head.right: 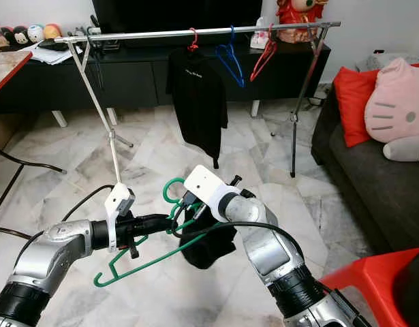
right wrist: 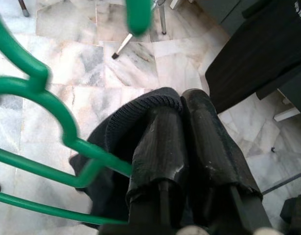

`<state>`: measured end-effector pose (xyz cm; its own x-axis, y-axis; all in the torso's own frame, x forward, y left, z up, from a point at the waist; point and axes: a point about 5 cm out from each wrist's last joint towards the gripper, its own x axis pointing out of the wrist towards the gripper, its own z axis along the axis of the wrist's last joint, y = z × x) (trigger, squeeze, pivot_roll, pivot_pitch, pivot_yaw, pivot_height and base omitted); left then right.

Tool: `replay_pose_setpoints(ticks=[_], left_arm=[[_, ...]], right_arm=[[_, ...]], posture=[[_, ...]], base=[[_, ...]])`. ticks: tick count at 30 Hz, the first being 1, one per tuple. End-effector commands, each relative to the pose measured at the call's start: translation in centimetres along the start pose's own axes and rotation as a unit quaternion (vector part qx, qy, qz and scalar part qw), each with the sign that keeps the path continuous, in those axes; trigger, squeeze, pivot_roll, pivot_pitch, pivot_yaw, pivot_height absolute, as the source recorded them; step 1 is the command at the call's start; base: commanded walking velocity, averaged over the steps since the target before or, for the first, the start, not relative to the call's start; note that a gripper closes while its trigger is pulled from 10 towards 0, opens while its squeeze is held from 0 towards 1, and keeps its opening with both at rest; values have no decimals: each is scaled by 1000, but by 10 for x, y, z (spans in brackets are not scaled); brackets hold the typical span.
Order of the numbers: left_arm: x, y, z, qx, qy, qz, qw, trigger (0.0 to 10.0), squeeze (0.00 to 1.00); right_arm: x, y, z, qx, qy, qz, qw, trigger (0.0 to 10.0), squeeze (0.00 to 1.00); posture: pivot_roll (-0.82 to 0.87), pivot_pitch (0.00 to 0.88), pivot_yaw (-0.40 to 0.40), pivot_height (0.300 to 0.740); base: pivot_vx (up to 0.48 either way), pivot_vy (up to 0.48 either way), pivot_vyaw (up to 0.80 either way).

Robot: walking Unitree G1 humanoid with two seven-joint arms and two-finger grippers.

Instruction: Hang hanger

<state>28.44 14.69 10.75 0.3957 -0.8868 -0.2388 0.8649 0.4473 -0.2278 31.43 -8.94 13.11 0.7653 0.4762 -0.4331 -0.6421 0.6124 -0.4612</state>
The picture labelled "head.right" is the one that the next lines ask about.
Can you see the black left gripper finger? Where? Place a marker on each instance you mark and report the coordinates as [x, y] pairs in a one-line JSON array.
[[134, 246], [161, 223]]

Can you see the green plastic clothes hanger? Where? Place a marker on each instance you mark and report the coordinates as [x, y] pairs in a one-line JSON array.
[[148, 260]]

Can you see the black garment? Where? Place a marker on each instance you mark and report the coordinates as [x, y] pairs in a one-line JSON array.
[[209, 252]]

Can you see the red plastic clothes hanger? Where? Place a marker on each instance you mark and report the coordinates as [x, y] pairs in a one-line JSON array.
[[264, 61], [193, 46]]

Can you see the blue plastic clothes hanger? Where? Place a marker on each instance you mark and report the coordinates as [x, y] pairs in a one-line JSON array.
[[233, 49]]

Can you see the black printed t-shirt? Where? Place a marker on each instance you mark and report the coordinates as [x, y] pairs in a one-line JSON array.
[[195, 99]]

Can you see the black low tv cabinet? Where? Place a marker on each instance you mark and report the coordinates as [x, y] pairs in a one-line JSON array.
[[141, 82]]

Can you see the dark brown fabric sofa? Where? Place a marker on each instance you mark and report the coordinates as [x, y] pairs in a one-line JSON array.
[[366, 177]]

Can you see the silver metal clothes rack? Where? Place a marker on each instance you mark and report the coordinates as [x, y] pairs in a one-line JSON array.
[[148, 35]]

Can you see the white tissue box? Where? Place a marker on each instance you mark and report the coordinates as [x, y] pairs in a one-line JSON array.
[[257, 41]]

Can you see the white paper stack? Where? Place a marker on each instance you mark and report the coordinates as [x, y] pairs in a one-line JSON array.
[[56, 54]]

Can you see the red plastic stool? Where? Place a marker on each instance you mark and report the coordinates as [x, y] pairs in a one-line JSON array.
[[373, 279]]

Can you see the black flat screen television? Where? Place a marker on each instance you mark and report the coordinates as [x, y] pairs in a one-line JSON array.
[[175, 13]]

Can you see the black remote control caddy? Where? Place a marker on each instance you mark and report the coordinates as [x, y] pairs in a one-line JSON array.
[[81, 34]]

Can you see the marble top folding table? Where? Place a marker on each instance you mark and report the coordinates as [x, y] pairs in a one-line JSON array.
[[5, 68]]

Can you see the orange round toy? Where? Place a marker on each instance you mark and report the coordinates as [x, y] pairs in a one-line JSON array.
[[53, 31]]

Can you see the white round toy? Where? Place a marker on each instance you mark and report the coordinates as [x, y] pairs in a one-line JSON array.
[[37, 33]]

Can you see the red laughing buddha figurine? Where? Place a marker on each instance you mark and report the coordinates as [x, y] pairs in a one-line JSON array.
[[299, 20]]

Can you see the black round toy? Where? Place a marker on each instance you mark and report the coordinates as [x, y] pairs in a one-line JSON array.
[[21, 37]]

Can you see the grey totoro plush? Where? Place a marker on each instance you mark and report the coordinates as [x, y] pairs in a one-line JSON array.
[[407, 150]]

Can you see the pink cat face cushion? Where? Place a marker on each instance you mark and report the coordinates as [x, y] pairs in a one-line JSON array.
[[396, 102]]

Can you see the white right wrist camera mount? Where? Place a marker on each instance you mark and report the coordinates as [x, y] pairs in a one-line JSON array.
[[206, 184]]

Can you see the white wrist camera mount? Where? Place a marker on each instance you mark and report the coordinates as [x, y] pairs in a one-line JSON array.
[[120, 199], [206, 184]]

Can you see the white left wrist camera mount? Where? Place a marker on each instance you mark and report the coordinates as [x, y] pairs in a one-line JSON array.
[[120, 199]]

